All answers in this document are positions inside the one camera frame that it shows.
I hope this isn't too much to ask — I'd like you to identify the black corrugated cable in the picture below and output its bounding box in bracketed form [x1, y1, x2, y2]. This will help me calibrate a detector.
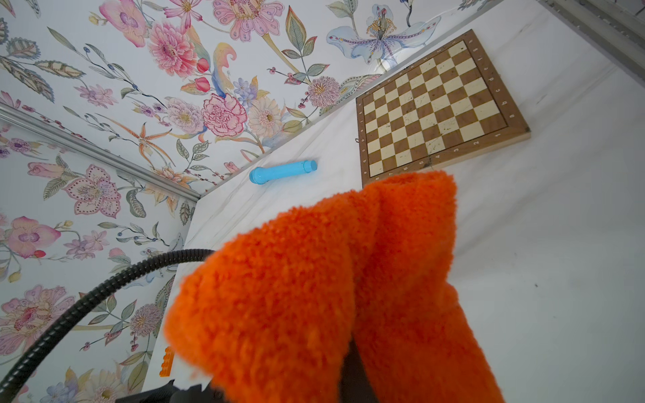
[0, 249, 215, 403]

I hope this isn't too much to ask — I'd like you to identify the wooden chessboard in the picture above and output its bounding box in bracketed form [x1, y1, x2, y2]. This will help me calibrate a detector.
[356, 30, 531, 185]

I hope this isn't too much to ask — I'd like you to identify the orange fluffy cloth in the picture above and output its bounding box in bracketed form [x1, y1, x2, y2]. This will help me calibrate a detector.
[164, 171, 503, 402]

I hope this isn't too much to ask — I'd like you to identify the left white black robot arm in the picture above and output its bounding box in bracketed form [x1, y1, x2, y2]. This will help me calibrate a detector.
[115, 380, 227, 403]

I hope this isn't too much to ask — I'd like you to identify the blue cylindrical case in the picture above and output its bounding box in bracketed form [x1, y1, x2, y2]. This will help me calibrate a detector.
[250, 161, 317, 185]

